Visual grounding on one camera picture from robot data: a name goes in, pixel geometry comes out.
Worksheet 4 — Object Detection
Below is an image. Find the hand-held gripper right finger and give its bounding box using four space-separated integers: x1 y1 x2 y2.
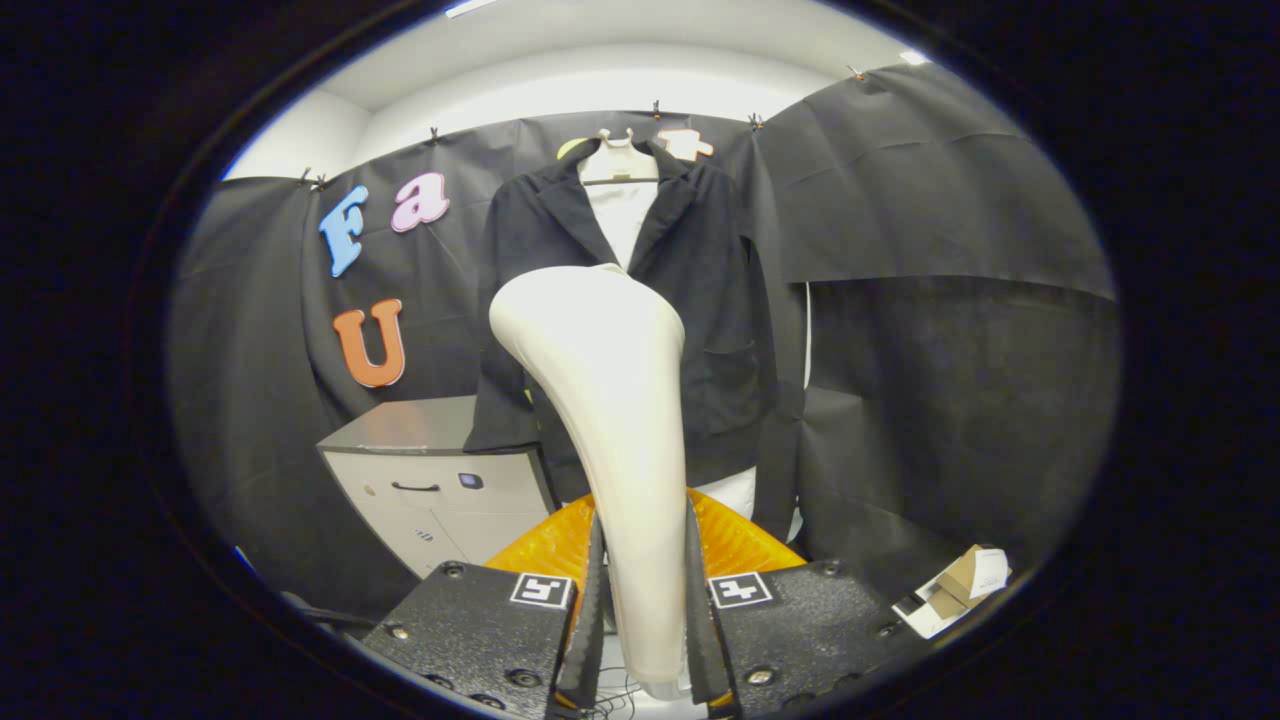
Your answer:
686 488 927 720

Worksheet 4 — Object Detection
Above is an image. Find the white garment steamer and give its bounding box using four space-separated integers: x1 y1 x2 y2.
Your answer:
489 263 689 701

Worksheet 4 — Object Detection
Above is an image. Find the black blazer jacket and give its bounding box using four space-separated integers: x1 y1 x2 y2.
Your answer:
465 140 791 501

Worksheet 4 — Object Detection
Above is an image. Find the small cardboard box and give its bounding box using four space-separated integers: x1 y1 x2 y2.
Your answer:
893 545 1013 641

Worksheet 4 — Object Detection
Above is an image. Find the black backdrop cloth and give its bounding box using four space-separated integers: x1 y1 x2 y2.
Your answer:
165 62 1119 621

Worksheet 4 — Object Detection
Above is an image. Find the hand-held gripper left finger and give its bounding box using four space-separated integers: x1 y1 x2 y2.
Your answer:
362 492 607 720

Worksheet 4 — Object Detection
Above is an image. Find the white mannequin torso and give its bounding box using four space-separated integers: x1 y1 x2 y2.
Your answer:
578 128 801 546

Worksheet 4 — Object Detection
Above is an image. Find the grey drawer cabinet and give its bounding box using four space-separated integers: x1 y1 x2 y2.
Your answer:
318 395 559 581

